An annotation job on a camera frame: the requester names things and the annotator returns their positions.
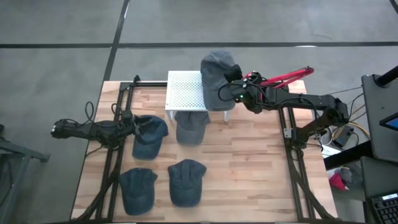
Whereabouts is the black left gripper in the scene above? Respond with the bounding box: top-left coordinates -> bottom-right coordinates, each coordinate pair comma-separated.
117,115 -> 153,140

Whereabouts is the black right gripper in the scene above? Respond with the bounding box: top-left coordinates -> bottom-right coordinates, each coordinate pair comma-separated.
223,64 -> 265,113

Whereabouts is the blue baseball cap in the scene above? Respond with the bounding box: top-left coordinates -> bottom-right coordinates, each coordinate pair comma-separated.
119,167 -> 159,217
167,158 -> 208,208
131,114 -> 170,161

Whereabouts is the grey baseball cap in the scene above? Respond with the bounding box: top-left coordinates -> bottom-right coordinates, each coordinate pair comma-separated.
174,111 -> 211,147
200,50 -> 238,113

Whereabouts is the white perforated metal shelf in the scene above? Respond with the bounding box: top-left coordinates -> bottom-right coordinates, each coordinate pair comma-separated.
164,70 -> 231,123

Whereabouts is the grey metal stand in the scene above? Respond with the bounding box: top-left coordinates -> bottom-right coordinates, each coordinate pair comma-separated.
0,123 -> 50,224

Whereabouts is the black power adapter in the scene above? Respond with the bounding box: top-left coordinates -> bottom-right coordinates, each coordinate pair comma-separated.
332,125 -> 354,149

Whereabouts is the red cloth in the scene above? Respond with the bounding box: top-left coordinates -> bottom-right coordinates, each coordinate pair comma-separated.
328,172 -> 348,191

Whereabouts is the grey cart top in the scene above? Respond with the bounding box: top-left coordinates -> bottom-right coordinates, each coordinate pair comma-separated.
360,73 -> 398,164

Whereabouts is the black pole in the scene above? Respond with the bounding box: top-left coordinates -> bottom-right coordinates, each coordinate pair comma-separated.
374,64 -> 398,88

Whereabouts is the blue-screen tablet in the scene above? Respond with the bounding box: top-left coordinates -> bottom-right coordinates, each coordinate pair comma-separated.
379,111 -> 398,132

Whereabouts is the black keyboard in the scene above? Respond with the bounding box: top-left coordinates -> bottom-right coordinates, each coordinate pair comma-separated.
369,192 -> 398,224

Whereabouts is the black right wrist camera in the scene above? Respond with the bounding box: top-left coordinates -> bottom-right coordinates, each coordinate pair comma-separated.
235,89 -> 249,103

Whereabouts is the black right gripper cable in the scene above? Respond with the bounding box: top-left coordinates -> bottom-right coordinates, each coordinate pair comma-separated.
217,83 -> 238,103

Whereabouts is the black aluminium table frame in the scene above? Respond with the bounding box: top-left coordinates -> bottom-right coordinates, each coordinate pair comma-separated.
70,74 -> 336,223

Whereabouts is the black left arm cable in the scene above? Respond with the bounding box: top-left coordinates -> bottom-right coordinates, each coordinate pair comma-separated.
84,100 -> 96,126

